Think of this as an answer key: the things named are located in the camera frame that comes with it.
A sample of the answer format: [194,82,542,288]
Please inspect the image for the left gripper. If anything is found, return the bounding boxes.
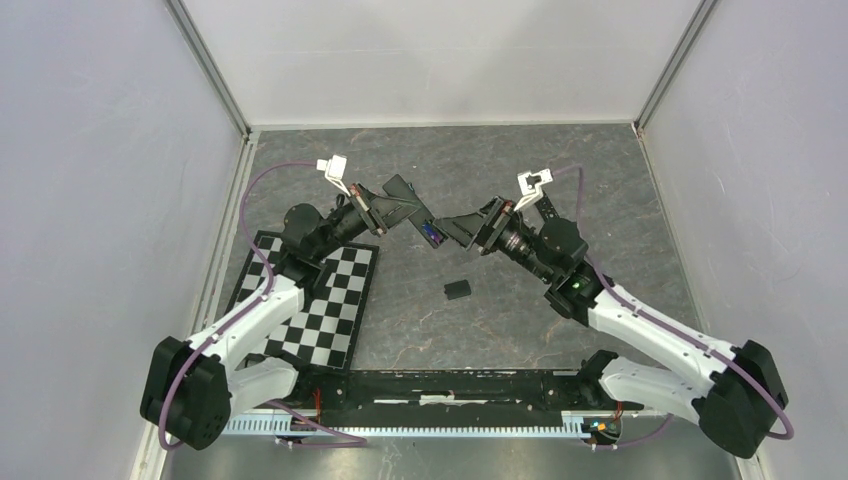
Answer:
[313,180,422,261]

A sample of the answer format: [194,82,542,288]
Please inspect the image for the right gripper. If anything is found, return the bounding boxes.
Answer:
[434,194,555,283]

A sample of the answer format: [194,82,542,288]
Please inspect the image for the black remote control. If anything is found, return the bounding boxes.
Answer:
[419,221,447,249]

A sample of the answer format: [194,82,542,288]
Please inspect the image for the black battery cover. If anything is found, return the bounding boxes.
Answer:
[444,280,472,300]

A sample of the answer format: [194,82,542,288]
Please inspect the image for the purple battery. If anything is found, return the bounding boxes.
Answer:
[425,225,443,244]

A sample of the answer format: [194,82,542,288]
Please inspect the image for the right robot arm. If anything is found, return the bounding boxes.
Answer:
[434,197,794,459]

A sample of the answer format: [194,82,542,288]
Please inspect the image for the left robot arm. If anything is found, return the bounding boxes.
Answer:
[140,175,435,451]

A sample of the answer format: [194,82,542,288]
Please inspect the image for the checkerboard calibration board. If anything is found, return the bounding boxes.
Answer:
[247,243,379,371]

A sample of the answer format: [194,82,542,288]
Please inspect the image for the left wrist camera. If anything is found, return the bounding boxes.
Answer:
[316,154,350,196]

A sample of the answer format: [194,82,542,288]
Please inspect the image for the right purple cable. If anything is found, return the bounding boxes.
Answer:
[549,164,795,452]

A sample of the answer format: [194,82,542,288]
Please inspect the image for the purple cable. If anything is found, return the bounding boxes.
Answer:
[157,160,323,452]
[549,164,795,452]

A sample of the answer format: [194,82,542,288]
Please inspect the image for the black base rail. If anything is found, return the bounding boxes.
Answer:
[282,369,620,428]

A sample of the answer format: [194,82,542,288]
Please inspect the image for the white cable comb strip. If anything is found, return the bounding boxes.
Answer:
[222,409,617,440]

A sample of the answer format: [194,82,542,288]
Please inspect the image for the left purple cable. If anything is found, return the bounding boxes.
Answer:
[157,160,323,452]

